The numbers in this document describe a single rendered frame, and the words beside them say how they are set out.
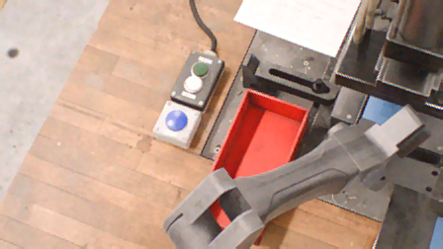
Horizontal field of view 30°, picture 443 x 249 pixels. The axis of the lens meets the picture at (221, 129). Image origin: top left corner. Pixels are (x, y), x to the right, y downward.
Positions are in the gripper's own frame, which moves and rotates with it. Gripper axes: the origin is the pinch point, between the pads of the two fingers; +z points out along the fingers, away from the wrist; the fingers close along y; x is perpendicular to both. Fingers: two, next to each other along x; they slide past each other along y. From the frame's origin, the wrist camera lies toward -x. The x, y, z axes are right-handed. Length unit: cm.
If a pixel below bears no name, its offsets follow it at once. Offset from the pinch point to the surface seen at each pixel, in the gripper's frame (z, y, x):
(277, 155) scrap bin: 8.0, -7.6, 15.4
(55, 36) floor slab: 111, -11, 107
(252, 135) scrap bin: 9.1, -5.9, 20.9
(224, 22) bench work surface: 19.9, 11.8, 34.9
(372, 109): 5.9, 6.0, 2.3
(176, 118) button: 4.9, -7.0, 34.5
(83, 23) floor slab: 115, -5, 100
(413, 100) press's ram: -10.1, 10.3, -3.4
